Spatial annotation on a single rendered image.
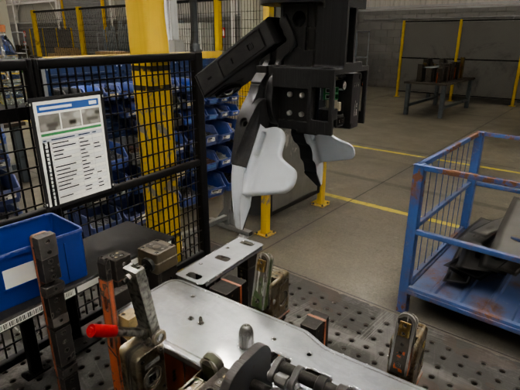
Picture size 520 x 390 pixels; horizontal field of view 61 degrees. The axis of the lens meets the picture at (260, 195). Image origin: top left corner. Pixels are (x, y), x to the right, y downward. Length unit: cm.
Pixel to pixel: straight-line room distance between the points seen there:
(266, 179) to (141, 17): 124
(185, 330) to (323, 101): 73
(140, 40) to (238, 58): 117
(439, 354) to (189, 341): 82
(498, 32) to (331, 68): 1225
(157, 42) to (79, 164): 49
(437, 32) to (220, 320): 1226
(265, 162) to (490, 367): 123
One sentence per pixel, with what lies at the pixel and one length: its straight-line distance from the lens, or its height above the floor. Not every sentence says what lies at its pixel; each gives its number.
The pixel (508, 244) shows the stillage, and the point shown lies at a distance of 285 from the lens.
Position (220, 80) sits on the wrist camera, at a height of 156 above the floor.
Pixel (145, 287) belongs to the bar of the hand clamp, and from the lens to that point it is 84.
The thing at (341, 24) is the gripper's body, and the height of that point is 161.
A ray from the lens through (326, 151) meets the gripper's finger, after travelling 48.
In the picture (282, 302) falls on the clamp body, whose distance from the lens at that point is 116.
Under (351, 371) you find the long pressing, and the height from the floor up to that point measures 100.
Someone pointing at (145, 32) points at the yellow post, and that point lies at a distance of 156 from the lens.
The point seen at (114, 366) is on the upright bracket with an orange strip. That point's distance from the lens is 104.
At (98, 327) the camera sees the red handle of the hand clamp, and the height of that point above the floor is 114.
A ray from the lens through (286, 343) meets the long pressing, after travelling 97.
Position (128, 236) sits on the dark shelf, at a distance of 140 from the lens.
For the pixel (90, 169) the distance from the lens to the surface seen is 140.
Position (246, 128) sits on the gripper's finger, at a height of 153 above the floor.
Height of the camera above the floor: 160
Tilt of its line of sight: 20 degrees down
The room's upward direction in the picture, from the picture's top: straight up
